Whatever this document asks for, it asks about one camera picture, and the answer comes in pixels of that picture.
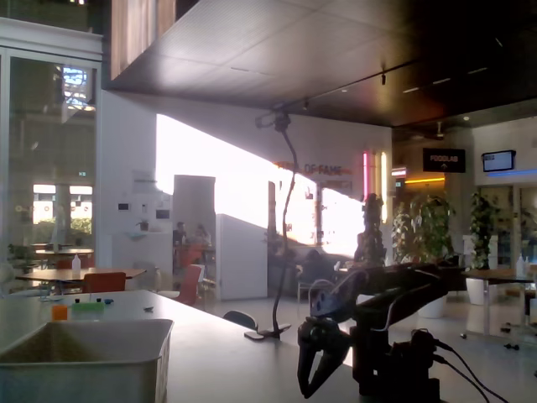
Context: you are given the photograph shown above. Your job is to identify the white plastic bin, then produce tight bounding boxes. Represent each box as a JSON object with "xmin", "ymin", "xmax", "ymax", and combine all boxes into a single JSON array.
[{"xmin": 0, "ymin": 317, "xmax": 175, "ymax": 403}]

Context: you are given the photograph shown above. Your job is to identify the black gooseneck clamp holder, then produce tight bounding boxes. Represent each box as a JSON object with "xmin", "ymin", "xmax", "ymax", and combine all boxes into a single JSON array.
[{"xmin": 244, "ymin": 111, "xmax": 295, "ymax": 342}]

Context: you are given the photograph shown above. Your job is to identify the seated person dark silhouette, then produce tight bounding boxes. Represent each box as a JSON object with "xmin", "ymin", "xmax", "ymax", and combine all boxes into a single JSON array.
[{"xmin": 300, "ymin": 249, "xmax": 336, "ymax": 290}]

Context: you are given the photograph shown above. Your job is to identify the teal perforated chair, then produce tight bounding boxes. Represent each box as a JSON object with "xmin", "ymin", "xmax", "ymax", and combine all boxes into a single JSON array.
[{"xmin": 223, "ymin": 310, "xmax": 258, "ymax": 331}]

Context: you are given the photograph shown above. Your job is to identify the white plant pot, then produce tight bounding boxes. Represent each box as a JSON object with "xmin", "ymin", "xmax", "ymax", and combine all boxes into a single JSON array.
[
  {"xmin": 418, "ymin": 293, "xmax": 449, "ymax": 319},
  {"xmin": 465, "ymin": 277, "xmax": 487, "ymax": 306}
]

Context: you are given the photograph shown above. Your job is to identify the white cabinet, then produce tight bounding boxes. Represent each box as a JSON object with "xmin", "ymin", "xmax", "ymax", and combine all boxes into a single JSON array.
[{"xmin": 216, "ymin": 212, "xmax": 269, "ymax": 301}]

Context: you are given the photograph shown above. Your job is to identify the slim leafy plant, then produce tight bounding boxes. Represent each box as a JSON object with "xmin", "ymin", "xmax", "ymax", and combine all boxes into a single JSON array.
[{"xmin": 392, "ymin": 203, "xmax": 414, "ymax": 264}]

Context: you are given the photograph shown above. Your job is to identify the red chair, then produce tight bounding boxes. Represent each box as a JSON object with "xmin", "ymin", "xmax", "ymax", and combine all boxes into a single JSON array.
[{"xmin": 175, "ymin": 264, "xmax": 204, "ymax": 306}]

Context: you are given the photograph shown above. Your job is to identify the dark sofa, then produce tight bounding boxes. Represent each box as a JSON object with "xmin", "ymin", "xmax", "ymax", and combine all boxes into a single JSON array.
[{"xmin": 438, "ymin": 255, "xmax": 467, "ymax": 291}]

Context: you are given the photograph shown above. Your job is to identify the large leafy plant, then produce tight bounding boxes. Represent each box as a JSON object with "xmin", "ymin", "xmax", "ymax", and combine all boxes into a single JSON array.
[{"xmin": 409, "ymin": 193, "xmax": 457, "ymax": 270}]

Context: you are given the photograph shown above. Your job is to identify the seated person light top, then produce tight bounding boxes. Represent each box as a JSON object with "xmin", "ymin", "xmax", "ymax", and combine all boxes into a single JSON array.
[{"xmin": 193, "ymin": 224, "xmax": 212, "ymax": 247}]

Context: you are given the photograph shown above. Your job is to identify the white light tube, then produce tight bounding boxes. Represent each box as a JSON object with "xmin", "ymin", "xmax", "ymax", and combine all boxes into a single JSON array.
[{"xmin": 380, "ymin": 151, "xmax": 388, "ymax": 224}]

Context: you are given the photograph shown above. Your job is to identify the dark table metal legs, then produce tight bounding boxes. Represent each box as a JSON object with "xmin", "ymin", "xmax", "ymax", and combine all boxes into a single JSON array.
[{"xmin": 460, "ymin": 268, "xmax": 537, "ymax": 341}]

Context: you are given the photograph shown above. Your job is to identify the bushy leafy plant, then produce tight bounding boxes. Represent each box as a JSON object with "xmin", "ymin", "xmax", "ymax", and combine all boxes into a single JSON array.
[{"xmin": 468, "ymin": 191, "xmax": 503, "ymax": 270}]

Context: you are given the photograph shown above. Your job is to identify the black foodlab sign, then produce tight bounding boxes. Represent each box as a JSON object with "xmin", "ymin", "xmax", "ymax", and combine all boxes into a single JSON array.
[{"xmin": 422, "ymin": 147, "xmax": 467, "ymax": 174}]

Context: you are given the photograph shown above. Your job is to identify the orange chair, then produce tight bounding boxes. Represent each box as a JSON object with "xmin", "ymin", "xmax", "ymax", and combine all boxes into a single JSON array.
[{"xmin": 81, "ymin": 271, "xmax": 128, "ymax": 294}]

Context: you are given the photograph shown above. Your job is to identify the round wooden table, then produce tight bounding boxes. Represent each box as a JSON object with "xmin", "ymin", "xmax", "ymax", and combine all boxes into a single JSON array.
[{"xmin": 35, "ymin": 248, "xmax": 95, "ymax": 257}]

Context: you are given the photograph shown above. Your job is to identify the wooden cafe table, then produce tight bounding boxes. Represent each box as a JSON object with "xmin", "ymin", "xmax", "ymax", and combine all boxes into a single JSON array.
[{"xmin": 15, "ymin": 267, "xmax": 147, "ymax": 284}]

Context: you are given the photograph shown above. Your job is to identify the black cable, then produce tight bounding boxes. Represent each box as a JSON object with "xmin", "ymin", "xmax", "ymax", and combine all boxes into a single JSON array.
[
  {"xmin": 431, "ymin": 338, "xmax": 511, "ymax": 403},
  {"xmin": 431, "ymin": 354, "xmax": 491, "ymax": 403}
]

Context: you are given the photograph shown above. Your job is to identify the wall monitor screen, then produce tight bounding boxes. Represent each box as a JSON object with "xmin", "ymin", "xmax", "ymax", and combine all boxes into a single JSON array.
[{"xmin": 481, "ymin": 149, "xmax": 517, "ymax": 174}]

